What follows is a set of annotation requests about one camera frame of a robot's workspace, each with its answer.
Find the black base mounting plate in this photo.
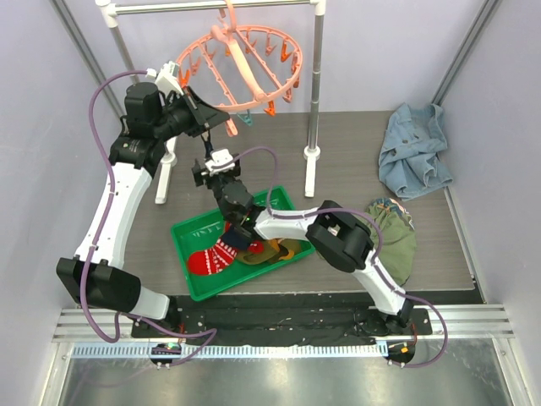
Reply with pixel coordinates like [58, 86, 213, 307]
[157, 293, 433, 347]

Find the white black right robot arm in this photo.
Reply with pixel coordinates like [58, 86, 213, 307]
[188, 160, 413, 334]

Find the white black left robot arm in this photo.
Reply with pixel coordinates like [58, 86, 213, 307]
[56, 82, 230, 337]

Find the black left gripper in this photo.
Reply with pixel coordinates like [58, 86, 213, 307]
[152, 86, 228, 142]

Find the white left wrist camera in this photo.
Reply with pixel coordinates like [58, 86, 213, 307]
[145, 61, 184, 99]

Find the red christmas sock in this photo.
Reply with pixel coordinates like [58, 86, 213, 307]
[188, 239, 238, 276]
[248, 240, 265, 254]

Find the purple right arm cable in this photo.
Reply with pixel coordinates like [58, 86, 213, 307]
[232, 145, 448, 370]

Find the navy blue sock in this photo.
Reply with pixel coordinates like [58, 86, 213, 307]
[201, 131, 214, 159]
[220, 225, 252, 250]

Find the light blue denim shirt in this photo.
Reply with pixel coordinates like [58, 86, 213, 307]
[378, 103, 453, 200]

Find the green plastic tray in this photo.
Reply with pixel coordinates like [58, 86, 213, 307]
[171, 209, 315, 301]

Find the olive green t-shirt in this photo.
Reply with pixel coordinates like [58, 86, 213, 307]
[365, 198, 417, 286]

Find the white metal clothes rack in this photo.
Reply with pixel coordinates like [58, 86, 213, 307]
[96, 1, 326, 198]

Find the teal clothes clip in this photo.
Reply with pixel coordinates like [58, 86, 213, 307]
[237, 110, 254, 126]

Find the pink round clip hanger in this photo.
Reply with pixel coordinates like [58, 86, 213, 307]
[177, 1, 303, 117]

